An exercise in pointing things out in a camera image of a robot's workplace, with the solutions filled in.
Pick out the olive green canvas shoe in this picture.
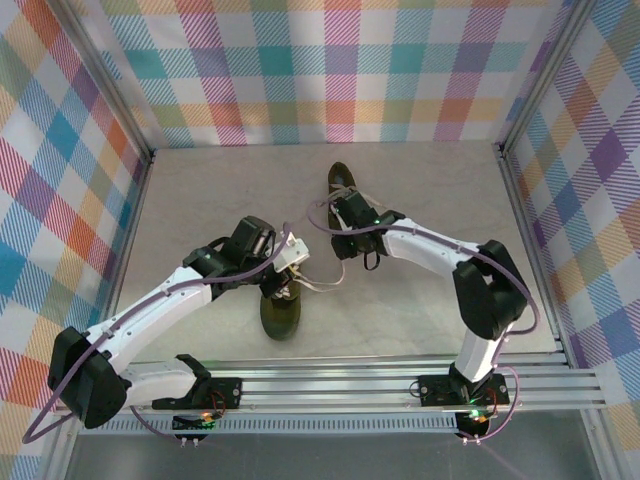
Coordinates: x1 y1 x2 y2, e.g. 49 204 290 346
327 160 374 241
258 277 304 342

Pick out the white shoelace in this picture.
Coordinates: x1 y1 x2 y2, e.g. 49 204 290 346
277 262 347 301
327 183 386 216

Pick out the small controller board with LEDs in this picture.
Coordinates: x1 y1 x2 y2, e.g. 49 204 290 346
455 407 494 439
172 410 224 435

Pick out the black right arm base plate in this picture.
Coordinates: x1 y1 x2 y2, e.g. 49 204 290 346
418 373 511 407

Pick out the aluminium side rail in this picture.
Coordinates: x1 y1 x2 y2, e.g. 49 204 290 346
92 147 156 331
492 142 574 369

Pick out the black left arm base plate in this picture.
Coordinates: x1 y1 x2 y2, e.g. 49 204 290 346
151 377 243 412

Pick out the slotted grey cable duct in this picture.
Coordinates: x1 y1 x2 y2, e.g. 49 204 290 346
79 414 464 435

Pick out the aluminium corner post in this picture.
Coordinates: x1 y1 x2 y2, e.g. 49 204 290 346
49 0 154 161
492 0 599 157

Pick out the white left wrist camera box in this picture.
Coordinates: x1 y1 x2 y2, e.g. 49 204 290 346
272 234 312 274

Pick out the aluminium mounting rail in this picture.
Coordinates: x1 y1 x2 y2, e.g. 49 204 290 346
54 354 609 416

